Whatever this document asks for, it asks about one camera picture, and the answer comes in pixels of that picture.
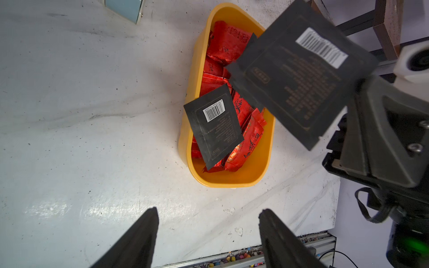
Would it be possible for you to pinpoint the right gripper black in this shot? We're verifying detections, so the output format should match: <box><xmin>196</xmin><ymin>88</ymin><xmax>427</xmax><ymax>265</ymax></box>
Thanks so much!
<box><xmin>322</xmin><ymin>77</ymin><xmax>429</xmax><ymax>204</ymax></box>

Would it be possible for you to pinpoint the red foil tea bags pile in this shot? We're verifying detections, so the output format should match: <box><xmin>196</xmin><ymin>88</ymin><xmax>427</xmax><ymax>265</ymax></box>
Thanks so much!
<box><xmin>191</xmin><ymin>21</ymin><xmax>267</xmax><ymax>173</ymax></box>

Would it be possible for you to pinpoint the yellow storage box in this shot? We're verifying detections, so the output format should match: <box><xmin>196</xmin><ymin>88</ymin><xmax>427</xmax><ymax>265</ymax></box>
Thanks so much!
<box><xmin>178</xmin><ymin>3</ymin><xmax>275</xmax><ymax>188</ymax></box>

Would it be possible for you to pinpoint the black barcode tea bag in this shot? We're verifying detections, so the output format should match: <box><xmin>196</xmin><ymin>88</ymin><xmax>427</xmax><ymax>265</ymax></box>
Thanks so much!
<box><xmin>184</xmin><ymin>84</ymin><xmax>244</xmax><ymax>171</ymax></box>
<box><xmin>227</xmin><ymin>1</ymin><xmax>378</xmax><ymax>150</ymax></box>

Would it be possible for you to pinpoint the brown wooden tiered stand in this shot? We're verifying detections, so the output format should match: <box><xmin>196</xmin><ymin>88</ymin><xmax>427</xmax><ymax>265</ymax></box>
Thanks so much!
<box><xmin>308</xmin><ymin>0</ymin><xmax>429</xmax><ymax>64</ymax></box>

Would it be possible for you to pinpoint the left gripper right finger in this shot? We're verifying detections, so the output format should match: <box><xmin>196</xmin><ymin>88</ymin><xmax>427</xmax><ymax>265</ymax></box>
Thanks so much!
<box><xmin>259</xmin><ymin>209</ymin><xmax>325</xmax><ymax>268</ymax></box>

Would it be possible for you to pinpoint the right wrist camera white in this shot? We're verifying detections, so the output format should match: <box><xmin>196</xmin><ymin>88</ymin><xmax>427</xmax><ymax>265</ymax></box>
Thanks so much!
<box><xmin>393</xmin><ymin>41</ymin><xmax>429</xmax><ymax>100</ymax></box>

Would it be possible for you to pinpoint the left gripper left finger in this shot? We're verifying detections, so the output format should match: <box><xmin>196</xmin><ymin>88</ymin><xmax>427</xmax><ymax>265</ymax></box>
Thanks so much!
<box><xmin>92</xmin><ymin>207</ymin><xmax>159</xmax><ymax>268</ymax></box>

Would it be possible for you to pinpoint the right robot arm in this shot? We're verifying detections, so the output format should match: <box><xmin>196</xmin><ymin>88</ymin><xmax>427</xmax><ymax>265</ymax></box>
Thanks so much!
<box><xmin>323</xmin><ymin>77</ymin><xmax>429</xmax><ymax>268</ymax></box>

